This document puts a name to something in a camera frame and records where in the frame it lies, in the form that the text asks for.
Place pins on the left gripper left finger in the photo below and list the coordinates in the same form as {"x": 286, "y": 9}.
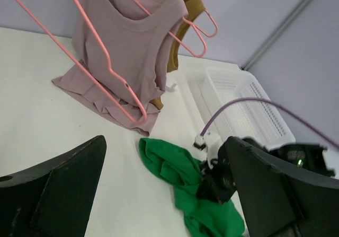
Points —
{"x": 55, "y": 197}

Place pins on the right frame post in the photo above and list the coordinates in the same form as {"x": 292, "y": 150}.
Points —
{"x": 276, "y": 34}

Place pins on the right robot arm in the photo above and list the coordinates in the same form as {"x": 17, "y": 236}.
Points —
{"x": 306, "y": 156}

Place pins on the clothes rack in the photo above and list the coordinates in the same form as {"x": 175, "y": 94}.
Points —
{"x": 170, "y": 87}

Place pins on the mauve tank top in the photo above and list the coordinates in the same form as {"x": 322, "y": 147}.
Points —
{"x": 125, "y": 59}

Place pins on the green tank top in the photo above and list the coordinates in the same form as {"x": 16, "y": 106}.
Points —
{"x": 176, "y": 166}

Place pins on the white plastic basket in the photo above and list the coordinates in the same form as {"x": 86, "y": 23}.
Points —
{"x": 212, "y": 87}

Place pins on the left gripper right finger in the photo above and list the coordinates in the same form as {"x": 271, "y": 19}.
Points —
{"x": 279, "y": 198}

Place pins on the brown tank top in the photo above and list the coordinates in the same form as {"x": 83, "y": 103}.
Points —
{"x": 194, "y": 8}

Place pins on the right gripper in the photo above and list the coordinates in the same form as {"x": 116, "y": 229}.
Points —
{"x": 218, "y": 184}

